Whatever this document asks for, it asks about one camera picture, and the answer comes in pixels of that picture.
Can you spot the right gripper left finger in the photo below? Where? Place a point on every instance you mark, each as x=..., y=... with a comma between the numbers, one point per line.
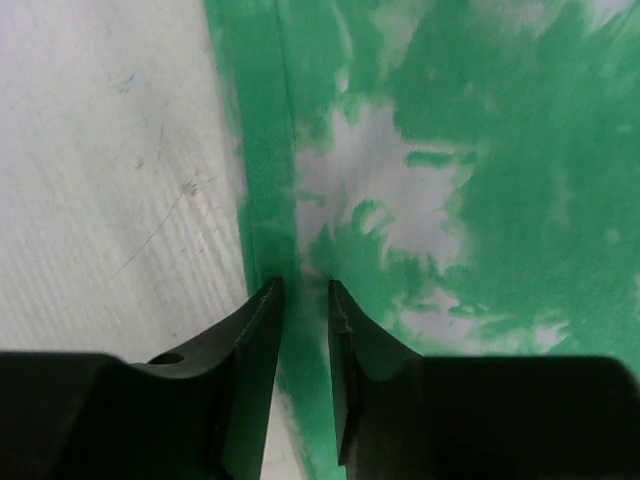
x=223, y=380

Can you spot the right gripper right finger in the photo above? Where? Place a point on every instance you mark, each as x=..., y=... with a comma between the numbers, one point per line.
x=372, y=384

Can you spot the green white tie-dye trousers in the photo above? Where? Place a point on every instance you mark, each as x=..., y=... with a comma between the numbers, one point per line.
x=468, y=169

